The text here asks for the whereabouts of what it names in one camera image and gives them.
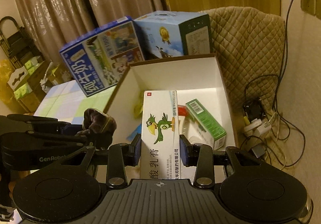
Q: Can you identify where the cream hair claw clip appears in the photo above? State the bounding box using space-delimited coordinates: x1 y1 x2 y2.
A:
179 116 197 139

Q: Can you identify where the green white medicine box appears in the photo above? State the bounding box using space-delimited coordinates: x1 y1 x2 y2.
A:
186 99 226 150

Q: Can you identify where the wall power socket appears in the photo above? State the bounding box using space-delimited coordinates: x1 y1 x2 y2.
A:
300 0 321 19

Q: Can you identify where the light blue milk carton box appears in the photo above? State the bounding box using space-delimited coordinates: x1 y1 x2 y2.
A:
134 11 211 59

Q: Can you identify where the brown cardboard shoe box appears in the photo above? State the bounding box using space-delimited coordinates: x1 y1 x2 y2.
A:
94 53 239 185

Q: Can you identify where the black power cable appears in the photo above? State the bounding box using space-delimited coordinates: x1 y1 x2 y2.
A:
239 0 312 168

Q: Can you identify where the dark velvet scrunchie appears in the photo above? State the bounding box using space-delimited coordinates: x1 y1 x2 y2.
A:
77 108 117 150

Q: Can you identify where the white ointment box with bird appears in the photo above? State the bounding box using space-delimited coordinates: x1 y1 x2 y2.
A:
140 90 181 180

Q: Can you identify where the checkered bed sheet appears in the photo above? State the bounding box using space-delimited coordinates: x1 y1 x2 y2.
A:
34 80 115 124

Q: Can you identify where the cardboard box with tissue packs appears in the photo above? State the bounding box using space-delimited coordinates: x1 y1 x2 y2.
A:
8 61 49 113

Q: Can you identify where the left hand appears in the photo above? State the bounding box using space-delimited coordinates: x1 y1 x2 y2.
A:
8 170 31 196

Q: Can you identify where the red candy packet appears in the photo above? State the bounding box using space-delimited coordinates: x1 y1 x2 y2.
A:
177 105 188 117

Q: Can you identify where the yellow snack pouch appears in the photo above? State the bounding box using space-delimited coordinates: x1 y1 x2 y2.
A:
133 101 143 118

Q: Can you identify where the beige quilted chair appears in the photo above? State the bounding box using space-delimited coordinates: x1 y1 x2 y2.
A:
205 7 285 110

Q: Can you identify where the open cardboard box with bag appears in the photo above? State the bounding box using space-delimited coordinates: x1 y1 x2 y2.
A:
40 62 73 94

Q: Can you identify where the blue toothpaste tube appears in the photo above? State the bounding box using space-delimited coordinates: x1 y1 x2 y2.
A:
126 124 142 142

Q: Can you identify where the yellow plastic bag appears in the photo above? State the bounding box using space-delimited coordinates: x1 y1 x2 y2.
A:
0 59 25 114

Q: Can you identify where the white power strip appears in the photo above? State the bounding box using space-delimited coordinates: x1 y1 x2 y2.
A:
243 119 271 137

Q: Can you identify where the dark blue milk carton box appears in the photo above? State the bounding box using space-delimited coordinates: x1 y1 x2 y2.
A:
59 16 144 97

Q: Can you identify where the black folding step ladder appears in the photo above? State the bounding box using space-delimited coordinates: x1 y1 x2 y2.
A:
1 16 44 68

